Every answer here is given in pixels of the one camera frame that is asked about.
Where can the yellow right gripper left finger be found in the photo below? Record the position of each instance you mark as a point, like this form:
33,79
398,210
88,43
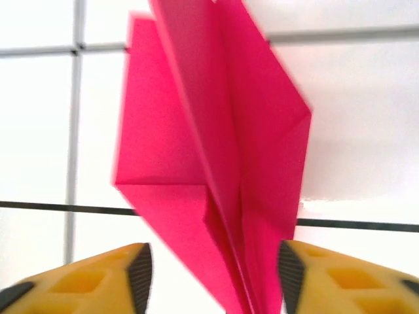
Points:
82,288

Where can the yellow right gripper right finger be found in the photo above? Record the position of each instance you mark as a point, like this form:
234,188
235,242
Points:
343,284

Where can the pink paper sheet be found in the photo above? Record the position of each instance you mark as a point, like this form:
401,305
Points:
212,131

